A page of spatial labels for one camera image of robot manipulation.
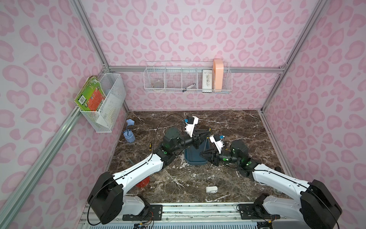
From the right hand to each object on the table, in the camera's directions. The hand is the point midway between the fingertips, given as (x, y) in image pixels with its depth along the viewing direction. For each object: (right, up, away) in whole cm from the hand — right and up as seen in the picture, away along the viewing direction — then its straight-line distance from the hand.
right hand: (200, 155), depth 72 cm
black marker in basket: (-5, +40, +24) cm, 47 cm away
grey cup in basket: (-27, +43, +25) cm, 56 cm away
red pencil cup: (-33, -20, +14) cm, 41 cm away
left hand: (+4, +13, -5) cm, 14 cm away
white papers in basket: (-52, +23, +11) cm, 58 cm away
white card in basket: (+6, +44, +19) cm, 48 cm away
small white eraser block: (+7, -20, +6) cm, 22 cm away
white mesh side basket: (-55, +41, +21) cm, 71 cm away
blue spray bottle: (-46, +8, +24) cm, 52 cm away
